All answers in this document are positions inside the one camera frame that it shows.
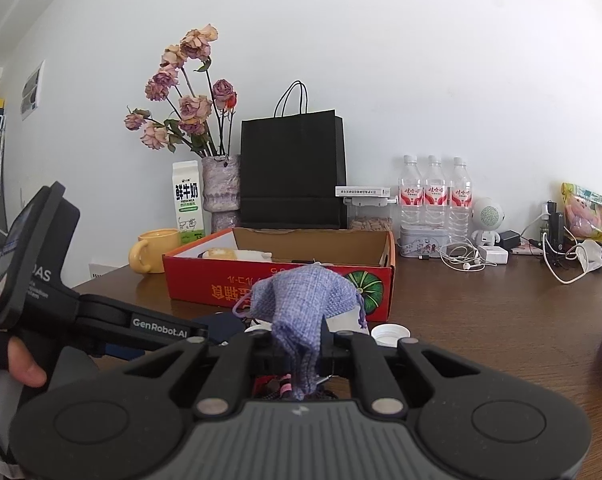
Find white green milk carton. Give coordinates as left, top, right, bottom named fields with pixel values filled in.
left=172, top=160, right=205, bottom=247

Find yellow snack packet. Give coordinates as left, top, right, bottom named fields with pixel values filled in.
left=561, top=182, right=602, bottom=241

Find white wired earphones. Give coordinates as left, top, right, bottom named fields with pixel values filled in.
left=440, top=242, right=486, bottom=273

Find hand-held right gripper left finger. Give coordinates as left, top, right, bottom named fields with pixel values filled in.
left=123, top=332, right=282, bottom=413

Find black upright device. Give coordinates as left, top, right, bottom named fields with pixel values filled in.
left=545, top=202, right=566, bottom=251

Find person's left hand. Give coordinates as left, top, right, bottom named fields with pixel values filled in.
left=0, top=332, right=48, bottom=388

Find white robot speaker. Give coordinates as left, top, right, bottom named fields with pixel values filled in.
left=471, top=197, right=506, bottom=247

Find wall notice sheet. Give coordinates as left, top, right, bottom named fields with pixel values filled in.
left=21, top=60, right=46, bottom=121

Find white translucent plastic box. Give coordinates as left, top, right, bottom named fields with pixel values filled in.
left=328, top=310, right=368, bottom=335

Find purple textured vase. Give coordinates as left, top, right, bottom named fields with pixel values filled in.
left=202, top=155, right=242, bottom=235

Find white flat box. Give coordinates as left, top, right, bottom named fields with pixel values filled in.
left=335, top=186, right=390, bottom=197

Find red fabric flower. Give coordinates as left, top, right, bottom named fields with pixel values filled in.
left=253, top=375, right=282, bottom=401

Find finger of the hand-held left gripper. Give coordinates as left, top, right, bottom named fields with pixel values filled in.
left=101, top=342, right=156, bottom=363

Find black paper bag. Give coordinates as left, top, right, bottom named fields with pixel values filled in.
left=239, top=80, right=349, bottom=231

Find clear seed container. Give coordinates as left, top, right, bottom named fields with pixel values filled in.
left=344, top=196, right=396, bottom=232

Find black braided cable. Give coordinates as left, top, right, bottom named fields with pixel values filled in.
left=276, top=374, right=339, bottom=402

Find white printed tin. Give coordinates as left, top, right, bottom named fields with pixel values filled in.
left=398, top=225, right=452, bottom=259

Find dark navy pouch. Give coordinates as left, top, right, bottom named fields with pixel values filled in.
left=191, top=312, right=246, bottom=346

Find red cardboard box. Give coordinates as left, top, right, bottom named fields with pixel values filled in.
left=162, top=227, right=396, bottom=323

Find white face mask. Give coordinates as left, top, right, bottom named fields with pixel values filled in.
left=576, top=239, right=602, bottom=275

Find yellow white plush toy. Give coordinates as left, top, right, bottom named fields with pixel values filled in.
left=198, top=247, right=272, bottom=262

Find white charger block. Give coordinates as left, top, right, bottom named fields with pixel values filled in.
left=478, top=245, right=510, bottom=264

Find dried pink roses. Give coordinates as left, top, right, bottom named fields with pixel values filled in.
left=125, top=24, right=238, bottom=157

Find white ribbed lid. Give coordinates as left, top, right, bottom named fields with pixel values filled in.
left=371, top=324, right=412, bottom=348

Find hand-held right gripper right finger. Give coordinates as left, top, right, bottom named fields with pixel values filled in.
left=321, top=330, right=482, bottom=413

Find white charging cable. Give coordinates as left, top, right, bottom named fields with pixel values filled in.
left=521, top=210, right=602, bottom=286

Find yellow mug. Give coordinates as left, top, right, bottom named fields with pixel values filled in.
left=128, top=229, right=182, bottom=275

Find purple linen pouch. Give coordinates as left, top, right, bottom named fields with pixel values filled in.
left=233, top=265, right=369, bottom=401

